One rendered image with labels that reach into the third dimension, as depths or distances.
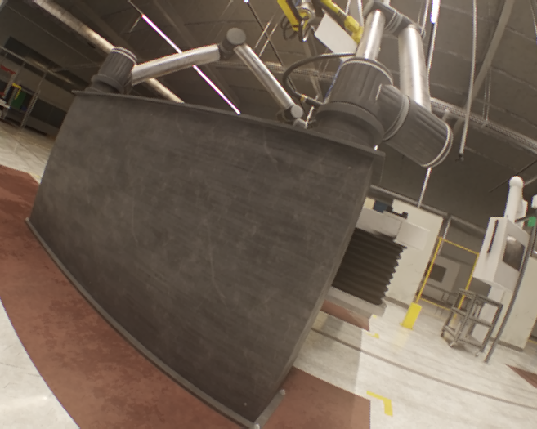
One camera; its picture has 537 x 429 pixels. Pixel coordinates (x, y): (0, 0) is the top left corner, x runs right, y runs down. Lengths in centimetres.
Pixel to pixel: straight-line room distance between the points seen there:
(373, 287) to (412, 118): 90
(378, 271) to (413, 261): 472
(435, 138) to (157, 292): 111
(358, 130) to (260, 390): 83
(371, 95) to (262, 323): 76
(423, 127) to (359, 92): 26
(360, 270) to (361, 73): 99
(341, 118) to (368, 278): 93
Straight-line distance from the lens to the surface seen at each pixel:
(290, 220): 77
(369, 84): 94
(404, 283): 621
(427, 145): 104
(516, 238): 395
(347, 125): 86
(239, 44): 211
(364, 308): 152
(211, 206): 88
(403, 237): 122
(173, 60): 219
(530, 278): 739
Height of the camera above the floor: 62
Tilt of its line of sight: 1 degrees up
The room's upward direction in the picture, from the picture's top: 23 degrees clockwise
